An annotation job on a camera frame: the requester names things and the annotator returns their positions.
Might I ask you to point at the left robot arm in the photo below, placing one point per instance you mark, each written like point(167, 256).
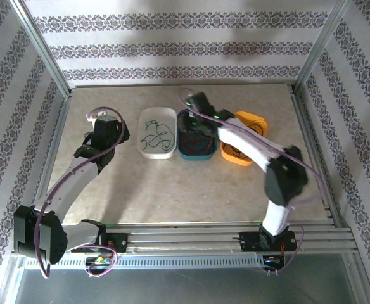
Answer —
point(71, 183)

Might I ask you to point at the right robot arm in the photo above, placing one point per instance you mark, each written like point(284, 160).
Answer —
point(245, 142)

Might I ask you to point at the teal plastic bin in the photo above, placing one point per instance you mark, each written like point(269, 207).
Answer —
point(196, 155)

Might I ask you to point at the orange plastic bin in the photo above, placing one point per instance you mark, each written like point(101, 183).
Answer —
point(254, 122)

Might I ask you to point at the white plastic bin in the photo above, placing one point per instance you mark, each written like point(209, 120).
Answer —
point(156, 155)

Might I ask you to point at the grey metal sheet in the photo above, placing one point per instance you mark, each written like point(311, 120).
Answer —
point(188, 288)

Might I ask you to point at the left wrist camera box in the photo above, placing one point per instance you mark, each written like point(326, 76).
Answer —
point(93, 115)

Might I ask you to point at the left aluminium side rail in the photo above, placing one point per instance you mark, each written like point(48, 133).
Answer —
point(53, 149)

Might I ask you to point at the aluminium side rail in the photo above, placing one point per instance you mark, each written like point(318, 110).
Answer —
point(308, 133)
point(53, 149)

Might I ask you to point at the left aluminium frame post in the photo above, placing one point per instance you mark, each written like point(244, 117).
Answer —
point(44, 54)

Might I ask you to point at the aluminium frame post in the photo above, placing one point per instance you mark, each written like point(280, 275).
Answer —
point(322, 47)
point(44, 54)

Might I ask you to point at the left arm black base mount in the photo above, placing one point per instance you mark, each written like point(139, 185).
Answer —
point(121, 242)

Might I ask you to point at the right aluminium side rail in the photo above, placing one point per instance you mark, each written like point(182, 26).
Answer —
point(308, 133)

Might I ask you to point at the aluminium mounting rail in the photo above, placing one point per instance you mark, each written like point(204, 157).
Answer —
point(188, 237)

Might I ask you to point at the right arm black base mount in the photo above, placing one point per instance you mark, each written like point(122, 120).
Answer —
point(248, 242)

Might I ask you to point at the right aluminium frame post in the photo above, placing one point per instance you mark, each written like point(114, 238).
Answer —
point(322, 47)

